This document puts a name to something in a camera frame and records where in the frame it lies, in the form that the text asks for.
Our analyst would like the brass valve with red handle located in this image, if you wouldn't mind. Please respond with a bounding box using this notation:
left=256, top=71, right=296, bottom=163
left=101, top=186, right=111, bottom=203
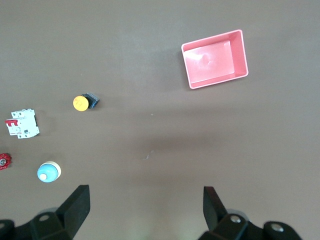
left=0, top=152, right=13, bottom=171

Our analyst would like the pink plastic bin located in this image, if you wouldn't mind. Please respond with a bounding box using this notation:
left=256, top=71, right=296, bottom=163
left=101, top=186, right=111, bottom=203
left=181, top=29, right=250, bottom=90

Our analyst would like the blue call bell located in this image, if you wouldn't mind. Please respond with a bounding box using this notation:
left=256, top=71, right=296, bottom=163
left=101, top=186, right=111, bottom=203
left=36, top=160, right=62, bottom=184

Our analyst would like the yellow push button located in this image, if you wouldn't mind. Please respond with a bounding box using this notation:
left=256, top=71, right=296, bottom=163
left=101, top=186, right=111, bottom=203
left=72, top=92, right=100, bottom=112

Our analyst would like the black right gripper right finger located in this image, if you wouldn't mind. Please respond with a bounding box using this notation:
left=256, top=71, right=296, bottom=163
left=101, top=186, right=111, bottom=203
left=198, top=185, right=304, bottom=240

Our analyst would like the white circuit breaker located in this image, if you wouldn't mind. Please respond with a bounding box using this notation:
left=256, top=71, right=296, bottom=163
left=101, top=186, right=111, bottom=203
left=4, top=108, right=41, bottom=140

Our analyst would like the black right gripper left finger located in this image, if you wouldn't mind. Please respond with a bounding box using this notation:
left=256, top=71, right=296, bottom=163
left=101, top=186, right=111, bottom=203
left=0, top=184, right=91, bottom=240

